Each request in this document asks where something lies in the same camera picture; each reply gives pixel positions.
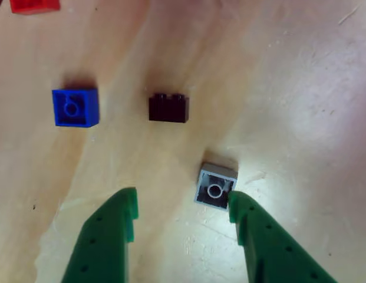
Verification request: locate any grey square lego brick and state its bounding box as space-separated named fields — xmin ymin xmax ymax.
xmin=193 ymin=161 xmax=239 ymax=212

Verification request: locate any blue square lego brick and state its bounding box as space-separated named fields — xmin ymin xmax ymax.
xmin=51 ymin=87 xmax=100 ymax=128

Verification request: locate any black small lego brick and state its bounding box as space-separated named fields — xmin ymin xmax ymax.
xmin=148 ymin=93 xmax=190 ymax=124

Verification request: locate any red square lego brick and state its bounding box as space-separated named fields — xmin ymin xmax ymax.
xmin=9 ymin=0 xmax=60 ymax=14

